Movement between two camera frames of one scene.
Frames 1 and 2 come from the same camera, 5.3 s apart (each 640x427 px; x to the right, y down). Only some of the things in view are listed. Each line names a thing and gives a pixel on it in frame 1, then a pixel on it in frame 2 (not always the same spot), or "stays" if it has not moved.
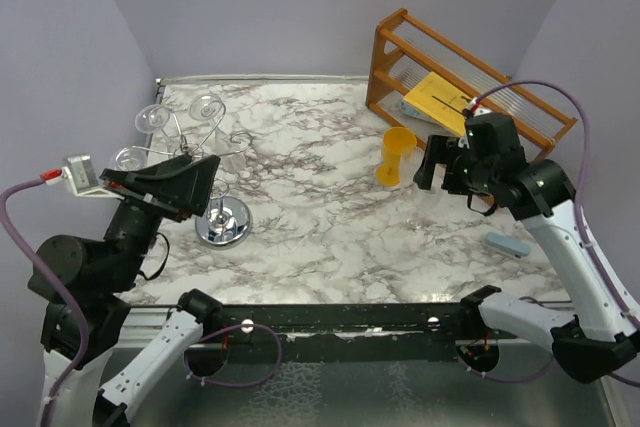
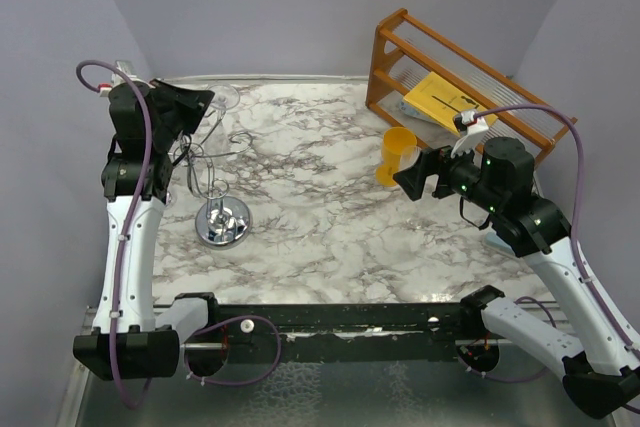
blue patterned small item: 410,110 stays
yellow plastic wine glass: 396,143 stays
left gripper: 180,184 → 194,102
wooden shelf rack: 420,79 stays
